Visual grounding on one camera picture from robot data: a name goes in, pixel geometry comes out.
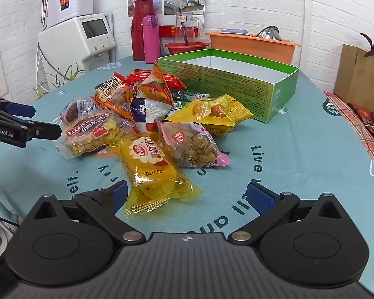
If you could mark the clear biscuit packet red label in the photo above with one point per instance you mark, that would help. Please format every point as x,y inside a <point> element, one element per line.
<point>90,137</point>

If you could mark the pumpkin seed packet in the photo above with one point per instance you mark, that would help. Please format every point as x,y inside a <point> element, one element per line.
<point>193,149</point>

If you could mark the red snack packet cream label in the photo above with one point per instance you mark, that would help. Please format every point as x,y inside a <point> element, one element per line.
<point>112,92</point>

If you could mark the pink bottle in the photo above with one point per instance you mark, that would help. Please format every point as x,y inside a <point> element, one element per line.
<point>151,43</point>

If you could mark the white appliance with screen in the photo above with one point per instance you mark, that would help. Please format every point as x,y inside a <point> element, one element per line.
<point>62,43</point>

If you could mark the red plastic basket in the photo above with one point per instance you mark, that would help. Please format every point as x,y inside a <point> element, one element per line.
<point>180,49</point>

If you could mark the yellow nut packet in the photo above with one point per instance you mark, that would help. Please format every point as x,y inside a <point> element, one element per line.
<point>218,112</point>

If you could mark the red thermos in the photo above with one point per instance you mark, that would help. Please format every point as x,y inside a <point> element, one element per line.
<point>138,31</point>

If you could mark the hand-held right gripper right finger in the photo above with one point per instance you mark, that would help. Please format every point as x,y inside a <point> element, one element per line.
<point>258,196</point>

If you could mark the spider plant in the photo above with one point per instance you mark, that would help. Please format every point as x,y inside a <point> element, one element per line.
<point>65,76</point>

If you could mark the white purple snack packet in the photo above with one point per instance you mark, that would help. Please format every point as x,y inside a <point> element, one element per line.
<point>146,112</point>

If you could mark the red plaid cloth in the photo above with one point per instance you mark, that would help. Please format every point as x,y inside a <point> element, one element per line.
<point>352,115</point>

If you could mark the brown cardboard box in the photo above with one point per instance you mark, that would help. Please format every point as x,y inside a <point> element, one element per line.
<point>352,74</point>

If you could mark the green cardboard box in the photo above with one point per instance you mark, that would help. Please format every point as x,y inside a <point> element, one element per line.
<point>237,87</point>

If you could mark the metal bowl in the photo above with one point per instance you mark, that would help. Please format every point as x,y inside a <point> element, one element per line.
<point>268,33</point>

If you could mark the green snack packet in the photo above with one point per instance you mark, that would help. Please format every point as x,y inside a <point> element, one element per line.
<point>179,96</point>

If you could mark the red container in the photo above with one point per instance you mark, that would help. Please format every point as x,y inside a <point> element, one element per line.
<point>166,31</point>

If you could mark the glass pitcher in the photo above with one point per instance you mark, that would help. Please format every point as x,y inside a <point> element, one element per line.
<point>187,28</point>

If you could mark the yellow cracker packet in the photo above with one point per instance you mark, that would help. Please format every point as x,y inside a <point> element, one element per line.
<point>152,168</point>

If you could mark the teal printed tablecloth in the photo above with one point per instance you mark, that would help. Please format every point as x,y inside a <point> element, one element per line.
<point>283,149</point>

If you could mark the yellow red chips packet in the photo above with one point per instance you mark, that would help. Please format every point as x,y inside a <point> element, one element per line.
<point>154,87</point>

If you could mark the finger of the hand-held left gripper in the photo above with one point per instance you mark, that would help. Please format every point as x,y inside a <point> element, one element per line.
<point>20,109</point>
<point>46,132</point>

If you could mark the blue plate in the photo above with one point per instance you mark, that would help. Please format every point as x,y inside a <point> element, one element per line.
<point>233,31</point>

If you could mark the orange plastic basin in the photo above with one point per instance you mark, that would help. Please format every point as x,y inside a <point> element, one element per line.
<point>252,48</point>

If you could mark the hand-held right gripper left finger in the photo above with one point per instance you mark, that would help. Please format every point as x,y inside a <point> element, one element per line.
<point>120,190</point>

